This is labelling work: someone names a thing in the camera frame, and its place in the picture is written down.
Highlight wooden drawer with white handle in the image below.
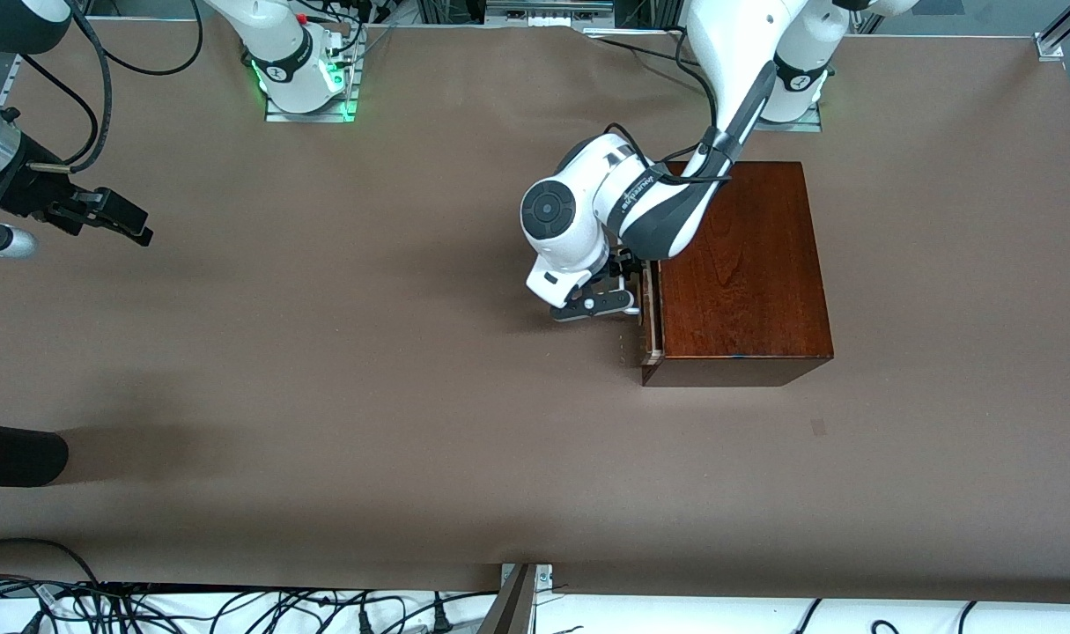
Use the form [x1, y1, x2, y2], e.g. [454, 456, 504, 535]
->
[614, 261, 665, 366]

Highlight dark brown wooden cabinet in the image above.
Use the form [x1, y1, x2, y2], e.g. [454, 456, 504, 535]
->
[640, 160, 835, 388]

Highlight black cylinder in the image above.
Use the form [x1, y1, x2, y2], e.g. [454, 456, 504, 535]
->
[0, 422, 70, 488]

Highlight white power strip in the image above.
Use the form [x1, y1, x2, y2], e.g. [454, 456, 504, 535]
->
[484, 0, 615, 27]

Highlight brown paper table cover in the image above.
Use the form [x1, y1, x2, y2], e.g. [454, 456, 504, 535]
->
[0, 18, 1070, 605]

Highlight dark metal profile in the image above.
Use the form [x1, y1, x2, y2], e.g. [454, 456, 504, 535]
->
[477, 564, 537, 634]

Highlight aluminium corner profile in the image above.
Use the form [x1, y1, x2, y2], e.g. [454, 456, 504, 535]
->
[1035, 0, 1070, 61]

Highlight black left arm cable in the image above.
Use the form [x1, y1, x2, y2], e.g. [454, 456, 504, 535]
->
[603, 48, 740, 188]

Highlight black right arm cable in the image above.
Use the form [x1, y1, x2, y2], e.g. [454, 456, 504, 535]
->
[2, 0, 205, 173]

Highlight black cable to arm base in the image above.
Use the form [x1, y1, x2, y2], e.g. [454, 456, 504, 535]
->
[587, 31, 703, 89]

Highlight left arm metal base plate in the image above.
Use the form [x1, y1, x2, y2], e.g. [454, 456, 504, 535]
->
[755, 104, 824, 133]

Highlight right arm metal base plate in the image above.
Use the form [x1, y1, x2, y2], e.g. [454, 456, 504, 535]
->
[264, 26, 361, 124]

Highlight cables at arm base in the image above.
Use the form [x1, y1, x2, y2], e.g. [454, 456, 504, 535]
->
[292, 0, 395, 67]

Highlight black looped cable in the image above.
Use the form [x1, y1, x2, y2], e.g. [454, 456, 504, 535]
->
[0, 537, 104, 586]

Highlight black plug cable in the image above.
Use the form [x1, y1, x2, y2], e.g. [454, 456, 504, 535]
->
[354, 592, 430, 634]
[429, 592, 500, 634]

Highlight grey cable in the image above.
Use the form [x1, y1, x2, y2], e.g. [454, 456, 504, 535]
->
[0, 577, 60, 634]

